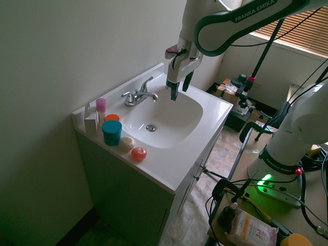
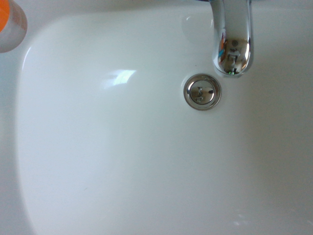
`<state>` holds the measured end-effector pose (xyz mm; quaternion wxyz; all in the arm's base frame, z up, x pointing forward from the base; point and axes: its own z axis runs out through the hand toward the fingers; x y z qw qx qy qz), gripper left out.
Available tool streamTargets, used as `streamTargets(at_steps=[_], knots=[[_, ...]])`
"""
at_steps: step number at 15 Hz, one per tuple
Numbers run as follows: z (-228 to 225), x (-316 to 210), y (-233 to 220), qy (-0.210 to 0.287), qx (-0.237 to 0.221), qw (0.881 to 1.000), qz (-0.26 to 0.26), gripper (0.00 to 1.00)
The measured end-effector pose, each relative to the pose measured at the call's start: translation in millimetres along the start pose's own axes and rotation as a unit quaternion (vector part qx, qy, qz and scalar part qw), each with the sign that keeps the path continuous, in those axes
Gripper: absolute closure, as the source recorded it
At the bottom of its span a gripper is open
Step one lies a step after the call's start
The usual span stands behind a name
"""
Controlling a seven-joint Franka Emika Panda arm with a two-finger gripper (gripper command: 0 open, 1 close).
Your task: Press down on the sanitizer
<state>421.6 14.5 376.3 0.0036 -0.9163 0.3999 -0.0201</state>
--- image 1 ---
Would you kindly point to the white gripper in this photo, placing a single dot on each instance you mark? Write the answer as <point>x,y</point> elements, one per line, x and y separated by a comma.
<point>179,69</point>

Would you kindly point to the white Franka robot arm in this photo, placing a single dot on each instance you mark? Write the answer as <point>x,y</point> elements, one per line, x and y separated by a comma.
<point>294,123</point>

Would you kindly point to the chrome faucet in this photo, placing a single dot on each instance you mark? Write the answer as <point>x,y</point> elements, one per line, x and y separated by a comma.
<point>138,97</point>

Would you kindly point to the brown cardboard box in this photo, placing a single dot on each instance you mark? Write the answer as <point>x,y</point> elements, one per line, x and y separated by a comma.
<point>225,93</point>

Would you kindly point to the chrome sink drain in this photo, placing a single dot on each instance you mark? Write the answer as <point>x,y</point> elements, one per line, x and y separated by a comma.
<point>151,128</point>

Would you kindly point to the white sink countertop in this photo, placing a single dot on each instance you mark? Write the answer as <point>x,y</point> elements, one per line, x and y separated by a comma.
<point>179,153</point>

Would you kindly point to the black equipment case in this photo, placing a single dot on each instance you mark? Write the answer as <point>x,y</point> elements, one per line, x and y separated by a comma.
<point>239,118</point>

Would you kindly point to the orange lidded jar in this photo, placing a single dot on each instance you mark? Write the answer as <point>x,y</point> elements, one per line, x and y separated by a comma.
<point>112,117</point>

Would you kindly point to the cream round soap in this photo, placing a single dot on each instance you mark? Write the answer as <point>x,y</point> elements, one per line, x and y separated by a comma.
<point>126,143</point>

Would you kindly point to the orange round soap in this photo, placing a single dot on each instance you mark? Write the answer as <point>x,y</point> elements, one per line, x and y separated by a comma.
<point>139,153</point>

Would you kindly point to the black C-clamp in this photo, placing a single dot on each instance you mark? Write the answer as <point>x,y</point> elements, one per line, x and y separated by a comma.
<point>225,185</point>
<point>252,125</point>

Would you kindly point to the pink capped bottle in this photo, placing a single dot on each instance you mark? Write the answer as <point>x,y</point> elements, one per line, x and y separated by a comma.
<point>101,105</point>

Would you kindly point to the teal lidded jar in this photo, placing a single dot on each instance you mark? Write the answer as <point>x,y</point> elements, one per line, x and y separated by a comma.
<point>111,132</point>

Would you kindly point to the metal cabinet knob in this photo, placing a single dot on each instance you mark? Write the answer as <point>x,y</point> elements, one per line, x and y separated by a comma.
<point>204,168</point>
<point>197,175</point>

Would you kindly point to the white cardboard box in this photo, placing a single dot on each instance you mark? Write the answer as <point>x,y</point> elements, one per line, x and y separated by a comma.
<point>90,124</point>

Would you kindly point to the grey cloth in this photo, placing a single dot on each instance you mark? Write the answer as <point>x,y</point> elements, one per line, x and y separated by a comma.
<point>282,115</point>

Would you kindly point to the grey vanity cabinet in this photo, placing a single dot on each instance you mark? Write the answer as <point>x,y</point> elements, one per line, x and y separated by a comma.
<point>123,184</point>

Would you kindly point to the wooden window blinds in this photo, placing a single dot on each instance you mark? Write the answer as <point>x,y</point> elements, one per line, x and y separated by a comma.
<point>302,30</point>

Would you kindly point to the dark dropper bottle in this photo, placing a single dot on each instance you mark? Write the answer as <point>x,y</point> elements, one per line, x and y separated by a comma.
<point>226,216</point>

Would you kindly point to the red stop knob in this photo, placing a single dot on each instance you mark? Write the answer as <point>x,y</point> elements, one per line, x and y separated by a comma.
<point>298,171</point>

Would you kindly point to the pink wipes pack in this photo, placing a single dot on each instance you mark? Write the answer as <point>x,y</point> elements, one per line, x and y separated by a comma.
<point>252,228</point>

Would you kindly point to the yellow round container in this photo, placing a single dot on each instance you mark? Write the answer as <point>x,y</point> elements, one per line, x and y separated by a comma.
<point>294,241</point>

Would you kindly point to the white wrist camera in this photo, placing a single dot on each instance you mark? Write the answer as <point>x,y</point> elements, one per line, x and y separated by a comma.
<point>171,53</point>

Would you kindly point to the black camera stand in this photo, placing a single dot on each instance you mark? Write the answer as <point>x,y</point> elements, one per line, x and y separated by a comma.
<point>266,48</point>

